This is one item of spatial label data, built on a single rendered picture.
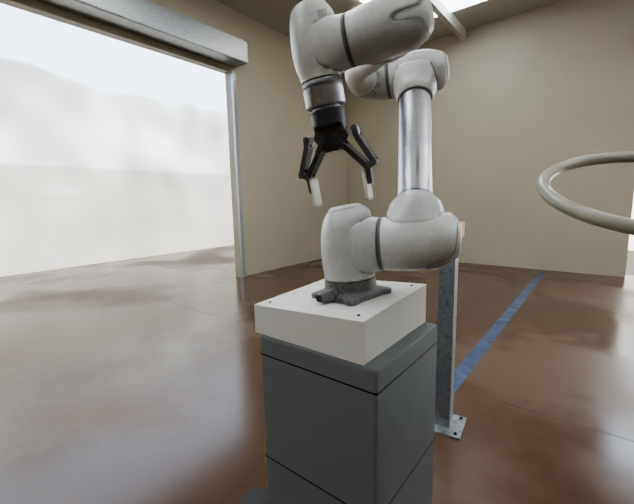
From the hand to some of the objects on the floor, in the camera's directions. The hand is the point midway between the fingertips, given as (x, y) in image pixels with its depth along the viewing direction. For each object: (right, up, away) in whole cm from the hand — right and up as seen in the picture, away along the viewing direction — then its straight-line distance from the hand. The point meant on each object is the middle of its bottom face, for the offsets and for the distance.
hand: (342, 198), depth 85 cm
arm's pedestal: (+6, -116, +38) cm, 122 cm away
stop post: (+62, -104, +107) cm, 162 cm away
